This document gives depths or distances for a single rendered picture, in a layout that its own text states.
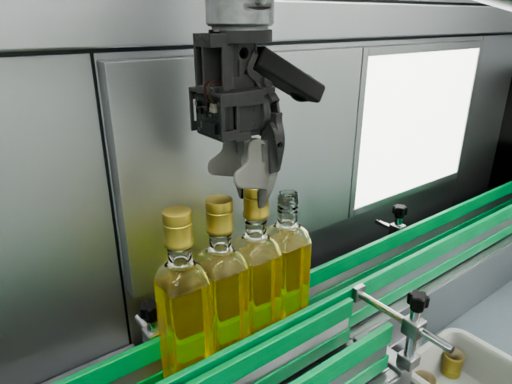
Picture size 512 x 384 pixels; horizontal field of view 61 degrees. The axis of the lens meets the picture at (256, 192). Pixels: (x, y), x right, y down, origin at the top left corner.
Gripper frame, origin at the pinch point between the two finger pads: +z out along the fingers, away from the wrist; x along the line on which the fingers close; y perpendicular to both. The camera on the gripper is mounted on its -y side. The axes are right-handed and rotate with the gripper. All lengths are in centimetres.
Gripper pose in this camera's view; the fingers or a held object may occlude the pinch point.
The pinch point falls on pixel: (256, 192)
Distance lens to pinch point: 56.9
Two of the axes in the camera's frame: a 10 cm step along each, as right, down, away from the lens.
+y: -8.0, 2.3, -5.6
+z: 0.0, 9.3, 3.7
